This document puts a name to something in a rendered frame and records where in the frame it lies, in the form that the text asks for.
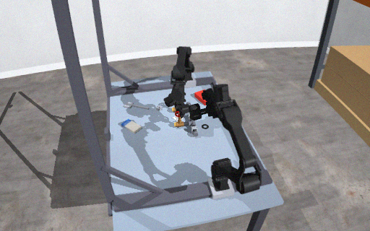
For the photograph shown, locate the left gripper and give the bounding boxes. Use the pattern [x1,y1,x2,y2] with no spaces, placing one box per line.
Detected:
[174,92,189,118]

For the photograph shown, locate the red rectangular block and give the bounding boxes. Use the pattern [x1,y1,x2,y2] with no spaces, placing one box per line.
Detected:
[194,90,206,105]

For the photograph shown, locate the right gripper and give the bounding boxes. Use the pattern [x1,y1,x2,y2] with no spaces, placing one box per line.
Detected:
[189,103,217,121]

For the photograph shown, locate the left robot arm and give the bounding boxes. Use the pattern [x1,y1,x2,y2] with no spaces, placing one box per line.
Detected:
[163,46,194,107]

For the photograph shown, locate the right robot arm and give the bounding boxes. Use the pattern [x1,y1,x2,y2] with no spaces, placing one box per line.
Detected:
[202,84,262,194]

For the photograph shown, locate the grey metal frame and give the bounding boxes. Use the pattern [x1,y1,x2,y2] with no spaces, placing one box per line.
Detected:
[51,0,163,202]

